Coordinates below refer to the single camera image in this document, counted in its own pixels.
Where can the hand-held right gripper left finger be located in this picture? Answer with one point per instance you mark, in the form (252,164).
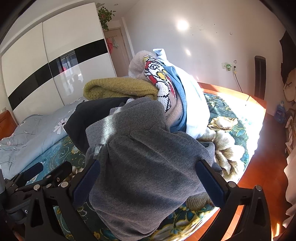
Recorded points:
(85,183)

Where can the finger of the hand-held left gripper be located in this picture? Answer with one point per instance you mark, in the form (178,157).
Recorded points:
(62,169)
(34,170)

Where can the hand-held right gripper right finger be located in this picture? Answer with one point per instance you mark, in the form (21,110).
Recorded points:
(210,183)

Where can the grey sweater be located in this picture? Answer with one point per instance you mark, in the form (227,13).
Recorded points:
(143,173)

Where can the light blue shirt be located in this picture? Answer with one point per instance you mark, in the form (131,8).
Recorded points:
(195,104)

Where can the dark hanging clothes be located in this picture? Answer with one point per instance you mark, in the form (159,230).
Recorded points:
(288,58)

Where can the light blue floral quilt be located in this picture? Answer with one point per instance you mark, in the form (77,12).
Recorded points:
(34,139)

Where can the teal floral blanket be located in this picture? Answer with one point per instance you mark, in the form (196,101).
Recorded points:
(231,143)

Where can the wooden headboard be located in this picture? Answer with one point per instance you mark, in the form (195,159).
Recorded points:
(7,125)

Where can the black garment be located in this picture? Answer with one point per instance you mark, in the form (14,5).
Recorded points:
(85,118)

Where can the white curtain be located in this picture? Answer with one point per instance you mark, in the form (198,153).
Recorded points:
(291,185)

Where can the blue water bottle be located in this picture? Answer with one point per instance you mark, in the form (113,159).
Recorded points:
(280,112)

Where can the yellow knitted sweater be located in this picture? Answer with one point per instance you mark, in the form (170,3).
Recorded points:
(120,87)

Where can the white wardrobe with black stripe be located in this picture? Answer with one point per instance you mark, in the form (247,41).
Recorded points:
(27,69)

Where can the white red patterned knit sweater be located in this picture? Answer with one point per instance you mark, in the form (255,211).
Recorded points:
(163,90)

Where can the blue garment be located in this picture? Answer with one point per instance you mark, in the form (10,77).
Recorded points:
(177,81)

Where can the black tower fan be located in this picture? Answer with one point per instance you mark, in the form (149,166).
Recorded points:
(260,76)

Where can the beige bag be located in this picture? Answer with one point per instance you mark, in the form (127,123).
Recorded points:
(290,89)

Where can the beige fluffy garment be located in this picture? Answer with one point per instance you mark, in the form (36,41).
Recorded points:
(137,64)

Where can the beige door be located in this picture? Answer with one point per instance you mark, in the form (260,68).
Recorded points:
(122,51)

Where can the red hanging cloth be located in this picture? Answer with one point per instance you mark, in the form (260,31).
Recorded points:
(109,44)

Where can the teal hanging cloth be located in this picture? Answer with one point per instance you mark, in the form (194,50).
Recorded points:
(115,42)

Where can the green potted plant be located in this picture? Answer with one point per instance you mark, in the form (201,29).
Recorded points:
(105,15)

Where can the wall socket with green plug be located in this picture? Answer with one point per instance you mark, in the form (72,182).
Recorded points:
(228,66)

